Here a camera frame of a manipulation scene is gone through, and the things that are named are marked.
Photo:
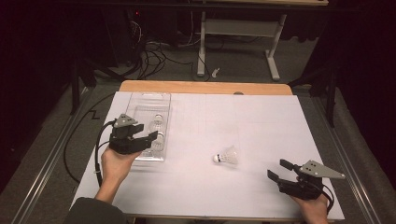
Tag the white desk frame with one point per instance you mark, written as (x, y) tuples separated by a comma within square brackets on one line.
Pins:
[(239, 28)]

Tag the grey table grommet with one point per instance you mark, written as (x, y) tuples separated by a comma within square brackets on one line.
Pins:
[(238, 93)]

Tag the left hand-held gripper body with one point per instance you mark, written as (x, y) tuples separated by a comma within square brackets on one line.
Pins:
[(124, 143)]

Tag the white shuttlecock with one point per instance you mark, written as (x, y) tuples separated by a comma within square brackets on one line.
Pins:
[(229, 155), (159, 141), (156, 124)]

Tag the white table cover sheet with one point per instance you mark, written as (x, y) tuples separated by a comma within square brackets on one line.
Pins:
[(264, 130)]

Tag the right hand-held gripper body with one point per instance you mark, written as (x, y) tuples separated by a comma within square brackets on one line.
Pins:
[(300, 188)]

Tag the person's right hand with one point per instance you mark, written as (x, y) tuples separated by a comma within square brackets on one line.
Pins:
[(313, 210)]

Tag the person's left hand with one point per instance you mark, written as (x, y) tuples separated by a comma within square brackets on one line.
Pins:
[(116, 166)]

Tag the small white floor scrap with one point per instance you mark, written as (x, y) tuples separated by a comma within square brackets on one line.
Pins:
[(214, 73)]

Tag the metal floor rail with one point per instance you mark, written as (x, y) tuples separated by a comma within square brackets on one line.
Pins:
[(45, 169), (351, 180)]

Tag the black metal stand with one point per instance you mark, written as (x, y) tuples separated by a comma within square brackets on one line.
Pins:
[(74, 87), (331, 93)]

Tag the clear plastic tray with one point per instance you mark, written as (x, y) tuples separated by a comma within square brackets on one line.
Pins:
[(146, 104)]

